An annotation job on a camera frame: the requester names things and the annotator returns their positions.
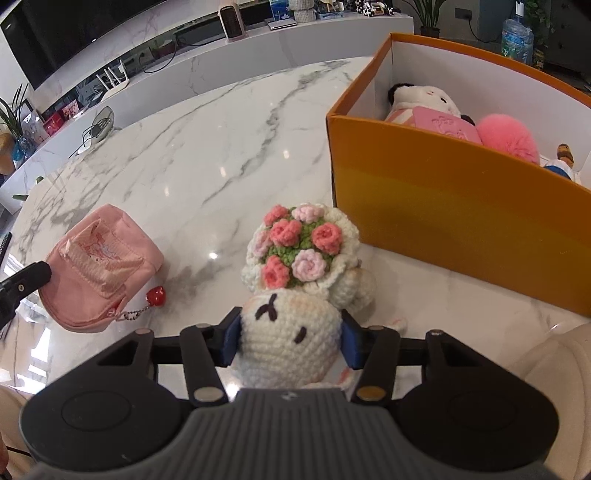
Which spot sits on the black television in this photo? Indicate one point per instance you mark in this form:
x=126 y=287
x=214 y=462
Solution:
x=60 y=37

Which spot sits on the cream upholstered chair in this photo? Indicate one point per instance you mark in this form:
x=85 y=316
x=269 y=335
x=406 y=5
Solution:
x=558 y=369

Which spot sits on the green leafy houseplant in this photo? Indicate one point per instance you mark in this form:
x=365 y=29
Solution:
x=11 y=115

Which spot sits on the blue glass jar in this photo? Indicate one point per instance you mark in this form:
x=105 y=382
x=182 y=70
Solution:
x=24 y=147

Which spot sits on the white flower pot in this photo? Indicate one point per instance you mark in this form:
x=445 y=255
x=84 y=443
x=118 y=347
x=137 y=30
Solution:
x=302 y=10

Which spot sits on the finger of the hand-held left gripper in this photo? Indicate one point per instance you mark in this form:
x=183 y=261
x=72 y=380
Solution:
x=23 y=286

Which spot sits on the pink fluffy pompom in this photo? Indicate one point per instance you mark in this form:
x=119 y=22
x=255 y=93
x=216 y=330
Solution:
x=508 y=138

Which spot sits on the black white patterned item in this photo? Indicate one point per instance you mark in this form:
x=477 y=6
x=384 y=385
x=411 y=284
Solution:
x=374 y=7

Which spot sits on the large water bottle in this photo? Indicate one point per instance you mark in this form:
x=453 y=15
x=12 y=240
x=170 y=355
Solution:
x=517 y=39

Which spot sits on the green leaf sprig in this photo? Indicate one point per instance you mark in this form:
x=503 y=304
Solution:
x=27 y=187

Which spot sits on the pink fabric pouch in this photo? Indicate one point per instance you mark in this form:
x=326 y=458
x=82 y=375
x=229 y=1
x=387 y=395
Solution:
x=92 y=272

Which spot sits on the pink white heater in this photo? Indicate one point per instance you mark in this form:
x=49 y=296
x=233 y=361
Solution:
x=231 y=22

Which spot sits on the white router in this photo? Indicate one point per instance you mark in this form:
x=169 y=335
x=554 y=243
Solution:
x=113 y=76

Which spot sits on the blue printed box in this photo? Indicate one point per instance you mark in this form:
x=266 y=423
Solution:
x=281 y=9

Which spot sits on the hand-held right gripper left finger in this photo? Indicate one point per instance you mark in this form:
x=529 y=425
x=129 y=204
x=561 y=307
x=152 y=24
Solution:
x=231 y=339

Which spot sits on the tall potted plant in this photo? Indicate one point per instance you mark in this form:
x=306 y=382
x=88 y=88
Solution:
x=427 y=14

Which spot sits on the white black plush doll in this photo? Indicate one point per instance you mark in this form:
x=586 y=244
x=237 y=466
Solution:
x=425 y=98

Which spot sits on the red gift boxes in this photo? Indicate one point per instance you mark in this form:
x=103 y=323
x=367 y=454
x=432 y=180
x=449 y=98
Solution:
x=60 y=117

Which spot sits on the crochet bunny with bouquet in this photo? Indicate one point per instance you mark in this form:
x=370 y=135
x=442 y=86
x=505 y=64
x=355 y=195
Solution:
x=288 y=300

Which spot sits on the small desk fan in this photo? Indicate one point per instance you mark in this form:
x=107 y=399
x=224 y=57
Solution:
x=99 y=123

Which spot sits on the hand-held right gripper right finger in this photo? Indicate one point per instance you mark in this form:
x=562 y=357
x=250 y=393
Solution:
x=353 y=341

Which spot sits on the black slatted strip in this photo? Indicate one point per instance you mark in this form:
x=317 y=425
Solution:
x=4 y=251

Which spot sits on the blue orange plush doll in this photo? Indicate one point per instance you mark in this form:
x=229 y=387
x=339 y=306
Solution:
x=563 y=164

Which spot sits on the orange cardboard box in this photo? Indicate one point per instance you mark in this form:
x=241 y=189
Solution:
x=452 y=212

